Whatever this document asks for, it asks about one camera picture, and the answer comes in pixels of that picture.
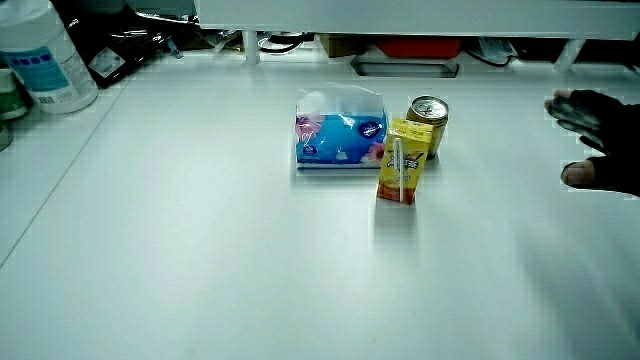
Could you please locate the brown cardboard box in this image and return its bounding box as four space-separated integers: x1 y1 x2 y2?
319 33 371 59

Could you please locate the white desk shelf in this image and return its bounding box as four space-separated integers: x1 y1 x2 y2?
193 0 640 74

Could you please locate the red box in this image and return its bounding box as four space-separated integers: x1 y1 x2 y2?
373 37 463 60

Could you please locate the golden drink can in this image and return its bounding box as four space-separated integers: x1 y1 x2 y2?
405 94 450 161

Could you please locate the yellow ice redtea carton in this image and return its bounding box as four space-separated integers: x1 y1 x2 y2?
376 117 435 206

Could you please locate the green and white container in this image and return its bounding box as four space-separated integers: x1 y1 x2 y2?
0 67 29 121

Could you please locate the blue floral tissue pack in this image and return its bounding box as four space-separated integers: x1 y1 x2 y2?
293 82 390 171

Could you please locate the white wipes canister blue label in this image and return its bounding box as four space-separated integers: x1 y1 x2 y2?
0 0 100 115

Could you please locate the black plastic bag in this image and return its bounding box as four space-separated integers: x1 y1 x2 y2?
52 0 176 90

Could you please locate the black cable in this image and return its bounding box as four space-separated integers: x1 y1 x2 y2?
257 32 316 55

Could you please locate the person's right hand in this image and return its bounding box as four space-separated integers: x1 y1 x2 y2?
543 89 640 199

